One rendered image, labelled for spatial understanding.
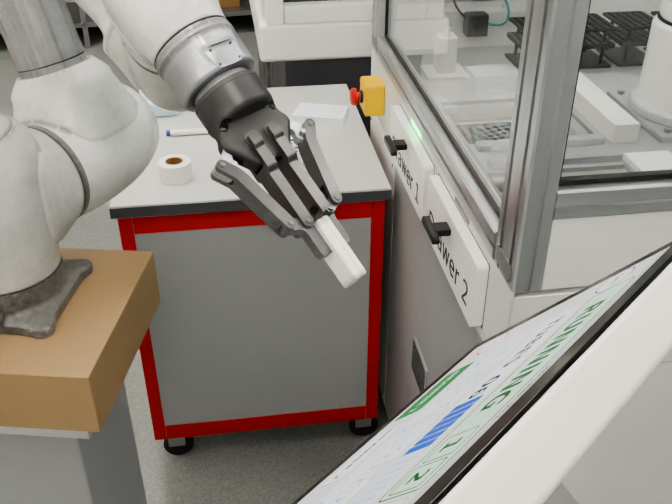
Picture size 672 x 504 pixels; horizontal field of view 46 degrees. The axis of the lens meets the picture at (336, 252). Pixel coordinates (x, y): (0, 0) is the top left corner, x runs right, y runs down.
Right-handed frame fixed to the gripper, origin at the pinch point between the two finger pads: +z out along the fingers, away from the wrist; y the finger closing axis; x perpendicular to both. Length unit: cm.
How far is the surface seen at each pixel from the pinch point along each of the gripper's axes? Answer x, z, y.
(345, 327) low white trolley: 96, 5, 50
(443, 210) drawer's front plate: 31, 0, 41
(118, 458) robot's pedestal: 75, 2, -13
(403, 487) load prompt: -21.2, 17.4, -19.2
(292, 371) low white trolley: 109, 6, 39
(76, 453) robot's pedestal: 60, -1, -21
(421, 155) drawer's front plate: 40, -12, 51
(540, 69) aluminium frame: -9.2, -4.5, 29.8
